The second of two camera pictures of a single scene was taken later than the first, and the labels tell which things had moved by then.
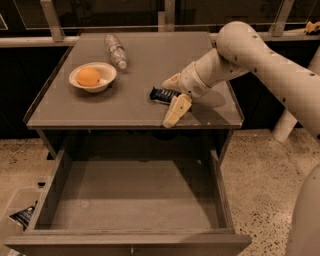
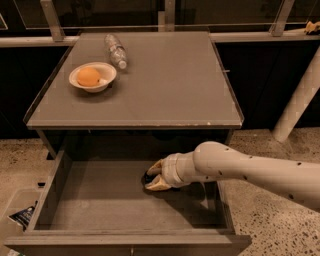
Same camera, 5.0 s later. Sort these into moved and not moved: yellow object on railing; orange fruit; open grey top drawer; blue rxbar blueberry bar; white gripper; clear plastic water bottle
Moved: white gripper; blue rxbar blueberry bar
Not moved: orange fruit; yellow object on railing; clear plastic water bottle; open grey top drawer
